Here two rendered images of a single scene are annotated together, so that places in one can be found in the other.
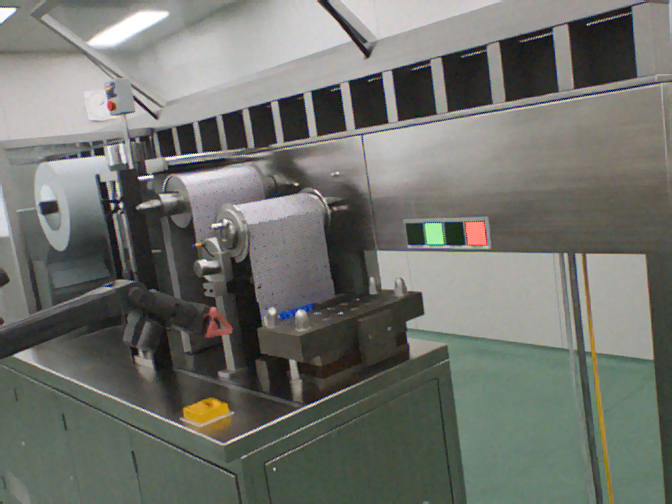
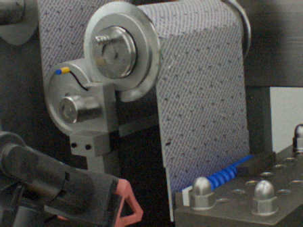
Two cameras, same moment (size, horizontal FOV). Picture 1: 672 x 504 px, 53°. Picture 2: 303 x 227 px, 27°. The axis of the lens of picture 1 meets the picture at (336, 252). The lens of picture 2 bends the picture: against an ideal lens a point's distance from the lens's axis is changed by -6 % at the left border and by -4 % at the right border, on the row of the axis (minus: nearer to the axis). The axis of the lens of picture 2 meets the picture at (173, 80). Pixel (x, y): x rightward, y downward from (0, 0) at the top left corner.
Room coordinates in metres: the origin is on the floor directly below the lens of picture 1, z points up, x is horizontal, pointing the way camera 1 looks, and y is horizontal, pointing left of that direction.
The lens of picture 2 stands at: (0.70, 0.38, 1.34)
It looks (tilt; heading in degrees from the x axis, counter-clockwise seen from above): 8 degrees down; 347
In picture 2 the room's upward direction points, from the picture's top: 5 degrees counter-clockwise
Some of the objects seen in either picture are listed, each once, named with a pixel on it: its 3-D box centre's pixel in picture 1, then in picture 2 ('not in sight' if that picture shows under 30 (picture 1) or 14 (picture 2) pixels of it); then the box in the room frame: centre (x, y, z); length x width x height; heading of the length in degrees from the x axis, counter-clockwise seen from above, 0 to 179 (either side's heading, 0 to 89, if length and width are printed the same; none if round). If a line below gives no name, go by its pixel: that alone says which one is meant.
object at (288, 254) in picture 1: (290, 254); (205, 90); (1.67, 0.11, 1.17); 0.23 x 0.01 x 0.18; 130
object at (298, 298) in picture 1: (300, 307); (212, 173); (1.68, 0.11, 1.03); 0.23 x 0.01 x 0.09; 130
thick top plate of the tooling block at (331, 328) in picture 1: (344, 321); (287, 192); (1.61, 0.00, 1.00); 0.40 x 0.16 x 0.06; 130
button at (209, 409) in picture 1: (206, 410); not in sight; (1.37, 0.32, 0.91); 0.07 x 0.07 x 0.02; 40
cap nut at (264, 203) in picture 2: (301, 319); (264, 196); (1.47, 0.10, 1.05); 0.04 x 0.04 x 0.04
